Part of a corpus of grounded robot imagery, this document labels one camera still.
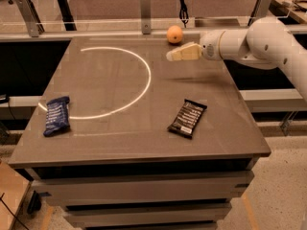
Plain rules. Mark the clear acrylic barrier panel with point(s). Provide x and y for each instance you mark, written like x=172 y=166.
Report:
x=103 y=25

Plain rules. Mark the blue rxbar blueberry wrapper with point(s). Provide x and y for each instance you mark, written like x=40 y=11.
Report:
x=57 y=118

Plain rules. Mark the middle metal bracket post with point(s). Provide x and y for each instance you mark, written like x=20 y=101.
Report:
x=145 y=10

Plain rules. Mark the left metal bracket post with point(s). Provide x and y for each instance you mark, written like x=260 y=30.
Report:
x=28 y=16

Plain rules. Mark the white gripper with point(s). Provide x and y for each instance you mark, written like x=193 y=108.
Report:
x=209 y=47

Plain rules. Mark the grey drawer cabinet table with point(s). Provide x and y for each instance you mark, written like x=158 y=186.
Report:
x=118 y=167

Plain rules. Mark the right metal bracket post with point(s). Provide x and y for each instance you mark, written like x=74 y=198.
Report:
x=260 y=10

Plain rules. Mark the metal bracket post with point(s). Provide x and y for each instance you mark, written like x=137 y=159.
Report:
x=260 y=10
x=28 y=16
x=145 y=10

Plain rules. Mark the wooden board at left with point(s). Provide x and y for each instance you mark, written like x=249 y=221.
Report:
x=13 y=188

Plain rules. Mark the orange fruit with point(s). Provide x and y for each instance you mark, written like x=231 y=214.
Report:
x=174 y=34

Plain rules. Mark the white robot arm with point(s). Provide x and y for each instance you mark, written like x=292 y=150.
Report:
x=266 y=44

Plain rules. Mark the black rxbar chocolate wrapper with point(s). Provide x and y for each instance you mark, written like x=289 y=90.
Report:
x=187 y=118

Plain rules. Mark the black caster wheel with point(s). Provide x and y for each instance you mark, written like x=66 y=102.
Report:
x=34 y=204

